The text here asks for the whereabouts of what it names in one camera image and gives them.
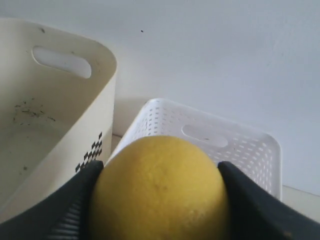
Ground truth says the cream plastic storage bin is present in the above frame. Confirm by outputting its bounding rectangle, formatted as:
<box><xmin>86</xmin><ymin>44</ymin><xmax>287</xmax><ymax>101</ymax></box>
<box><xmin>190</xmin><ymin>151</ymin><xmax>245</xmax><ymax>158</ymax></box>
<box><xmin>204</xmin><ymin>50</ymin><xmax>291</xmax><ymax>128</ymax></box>
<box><xmin>0</xmin><ymin>18</ymin><xmax>117</xmax><ymax>222</ymax></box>

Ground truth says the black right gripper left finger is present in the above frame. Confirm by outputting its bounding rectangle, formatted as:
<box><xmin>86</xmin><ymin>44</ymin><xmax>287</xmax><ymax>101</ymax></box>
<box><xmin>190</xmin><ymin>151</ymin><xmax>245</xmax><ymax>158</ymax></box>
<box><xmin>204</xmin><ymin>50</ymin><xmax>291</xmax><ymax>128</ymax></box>
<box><xmin>0</xmin><ymin>160</ymin><xmax>104</xmax><ymax>240</ymax></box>

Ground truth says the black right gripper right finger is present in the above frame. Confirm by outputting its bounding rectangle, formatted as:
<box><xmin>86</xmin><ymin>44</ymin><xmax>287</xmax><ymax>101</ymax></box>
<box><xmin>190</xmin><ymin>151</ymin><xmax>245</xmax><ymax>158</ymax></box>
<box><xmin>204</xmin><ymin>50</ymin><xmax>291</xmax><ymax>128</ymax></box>
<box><xmin>218</xmin><ymin>161</ymin><xmax>320</xmax><ymax>240</ymax></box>

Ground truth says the white perforated plastic basket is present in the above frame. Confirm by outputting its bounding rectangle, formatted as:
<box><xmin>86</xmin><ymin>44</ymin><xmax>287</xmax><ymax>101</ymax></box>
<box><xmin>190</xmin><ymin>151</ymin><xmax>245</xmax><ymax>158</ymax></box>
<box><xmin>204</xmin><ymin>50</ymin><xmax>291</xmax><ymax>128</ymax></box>
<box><xmin>111</xmin><ymin>98</ymin><xmax>283</xmax><ymax>200</ymax></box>

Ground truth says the yellow lemon with sticker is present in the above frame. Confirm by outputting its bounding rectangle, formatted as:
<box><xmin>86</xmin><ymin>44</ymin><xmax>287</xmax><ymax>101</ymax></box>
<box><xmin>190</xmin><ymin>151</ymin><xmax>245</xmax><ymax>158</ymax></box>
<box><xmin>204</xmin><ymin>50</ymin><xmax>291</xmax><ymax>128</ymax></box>
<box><xmin>88</xmin><ymin>136</ymin><xmax>231</xmax><ymax>240</ymax></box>

